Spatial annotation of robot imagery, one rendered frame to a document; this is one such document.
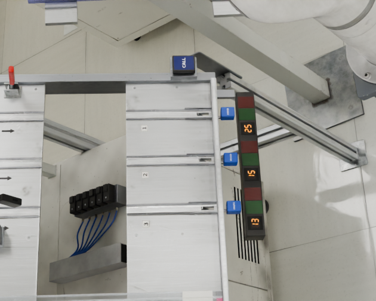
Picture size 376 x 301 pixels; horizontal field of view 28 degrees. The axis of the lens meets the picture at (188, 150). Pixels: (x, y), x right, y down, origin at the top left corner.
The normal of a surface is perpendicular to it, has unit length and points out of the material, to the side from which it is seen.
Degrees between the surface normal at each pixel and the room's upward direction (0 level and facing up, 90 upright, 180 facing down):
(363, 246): 0
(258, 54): 90
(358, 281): 0
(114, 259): 0
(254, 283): 90
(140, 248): 42
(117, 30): 90
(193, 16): 90
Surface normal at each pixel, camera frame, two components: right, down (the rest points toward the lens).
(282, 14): 0.40, 0.68
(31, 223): 0.04, -0.40
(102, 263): -0.64, -0.28
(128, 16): 0.04, 0.92
